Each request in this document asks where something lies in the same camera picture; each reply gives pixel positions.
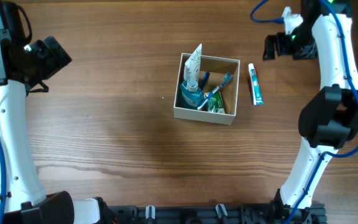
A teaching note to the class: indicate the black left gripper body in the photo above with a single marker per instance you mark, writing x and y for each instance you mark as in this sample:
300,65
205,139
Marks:
47,60

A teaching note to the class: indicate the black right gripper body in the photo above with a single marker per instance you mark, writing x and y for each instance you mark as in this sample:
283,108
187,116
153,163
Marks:
298,44

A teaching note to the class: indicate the teal toothpaste tube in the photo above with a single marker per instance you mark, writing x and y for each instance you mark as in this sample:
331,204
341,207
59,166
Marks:
257,97

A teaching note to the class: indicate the blue white toothbrush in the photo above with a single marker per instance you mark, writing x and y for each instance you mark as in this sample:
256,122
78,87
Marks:
226,79

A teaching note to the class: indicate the blue disposable razor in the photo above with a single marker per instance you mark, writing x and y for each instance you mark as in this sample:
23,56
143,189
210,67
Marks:
204,80

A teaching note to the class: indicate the white cardboard box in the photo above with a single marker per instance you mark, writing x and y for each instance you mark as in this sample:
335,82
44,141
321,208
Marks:
217,67

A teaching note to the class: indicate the green white soap box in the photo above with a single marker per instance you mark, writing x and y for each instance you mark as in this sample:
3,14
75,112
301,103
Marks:
215,104

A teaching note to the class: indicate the white floral lotion tube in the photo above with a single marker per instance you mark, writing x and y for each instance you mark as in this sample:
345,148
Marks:
192,65

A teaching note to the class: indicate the blue mouthwash bottle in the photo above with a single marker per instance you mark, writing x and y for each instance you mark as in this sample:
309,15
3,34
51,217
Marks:
191,94

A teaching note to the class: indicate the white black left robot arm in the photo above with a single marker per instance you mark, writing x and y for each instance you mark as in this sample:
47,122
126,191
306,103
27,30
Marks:
24,66

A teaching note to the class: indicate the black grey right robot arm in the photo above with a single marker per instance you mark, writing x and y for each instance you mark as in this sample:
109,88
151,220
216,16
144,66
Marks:
328,124

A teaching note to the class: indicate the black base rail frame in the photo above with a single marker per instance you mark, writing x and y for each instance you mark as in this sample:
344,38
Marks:
244,214

